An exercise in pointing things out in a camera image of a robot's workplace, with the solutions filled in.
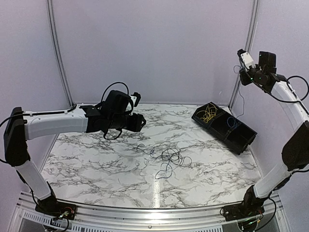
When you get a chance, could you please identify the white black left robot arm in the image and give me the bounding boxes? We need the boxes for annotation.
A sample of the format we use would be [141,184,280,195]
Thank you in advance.
[2,90,146,215]

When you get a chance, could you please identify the blue cables in tray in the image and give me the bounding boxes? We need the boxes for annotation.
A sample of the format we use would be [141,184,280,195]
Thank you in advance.
[226,116,242,129]

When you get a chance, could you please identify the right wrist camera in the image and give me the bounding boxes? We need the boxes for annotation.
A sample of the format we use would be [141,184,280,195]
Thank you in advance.
[237,49,256,70]

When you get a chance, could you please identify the yellow cables in tray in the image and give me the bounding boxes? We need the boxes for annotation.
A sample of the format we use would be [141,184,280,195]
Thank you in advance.
[195,102,219,125]

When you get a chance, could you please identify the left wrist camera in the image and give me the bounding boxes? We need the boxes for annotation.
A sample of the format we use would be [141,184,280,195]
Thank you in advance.
[130,92,141,107]

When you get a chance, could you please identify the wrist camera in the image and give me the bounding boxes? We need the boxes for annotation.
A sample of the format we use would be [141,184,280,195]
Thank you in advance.
[237,49,256,70]
[130,92,141,107]

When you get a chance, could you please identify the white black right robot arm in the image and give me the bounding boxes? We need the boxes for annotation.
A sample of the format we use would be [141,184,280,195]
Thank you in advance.
[237,49,309,217]

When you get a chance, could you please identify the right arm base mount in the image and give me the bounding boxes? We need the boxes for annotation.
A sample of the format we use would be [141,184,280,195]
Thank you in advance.
[220,186,267,221]

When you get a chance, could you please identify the black cable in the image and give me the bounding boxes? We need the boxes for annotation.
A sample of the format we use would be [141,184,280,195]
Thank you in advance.
[136,144,193,168]

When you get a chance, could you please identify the aluminium corner post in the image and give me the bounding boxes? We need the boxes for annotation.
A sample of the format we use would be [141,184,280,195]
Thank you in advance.
[46,0,74,106]
[228,0,260,108]

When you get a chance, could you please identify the aluminium left corner post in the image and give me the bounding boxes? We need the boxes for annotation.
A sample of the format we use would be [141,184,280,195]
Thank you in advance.
[46,0,74,106]

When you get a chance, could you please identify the aluminium front table frame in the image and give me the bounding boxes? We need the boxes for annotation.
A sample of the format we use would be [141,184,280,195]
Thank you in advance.
[7,192,291,232]

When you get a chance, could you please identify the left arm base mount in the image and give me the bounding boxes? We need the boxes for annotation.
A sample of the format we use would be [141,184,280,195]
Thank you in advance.
[35,192,77,220]

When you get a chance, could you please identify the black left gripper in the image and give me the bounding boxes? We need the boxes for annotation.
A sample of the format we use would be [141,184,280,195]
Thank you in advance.
[109,113,146,132]

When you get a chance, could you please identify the aluminium right corner post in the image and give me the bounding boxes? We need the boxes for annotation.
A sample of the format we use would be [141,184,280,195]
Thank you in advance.
[228,0,260,108]

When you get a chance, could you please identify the black compartment tray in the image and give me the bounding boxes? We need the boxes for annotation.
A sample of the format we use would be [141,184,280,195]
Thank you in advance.
[191,102,257,155]

